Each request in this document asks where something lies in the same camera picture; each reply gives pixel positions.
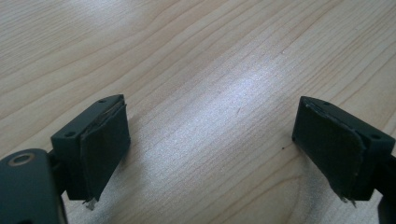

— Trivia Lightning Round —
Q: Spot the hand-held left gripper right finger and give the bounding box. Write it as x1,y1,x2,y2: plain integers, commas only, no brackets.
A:
291,95,396,208

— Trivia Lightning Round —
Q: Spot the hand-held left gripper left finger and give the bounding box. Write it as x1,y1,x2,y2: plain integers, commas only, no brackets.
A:
50,93,132,212

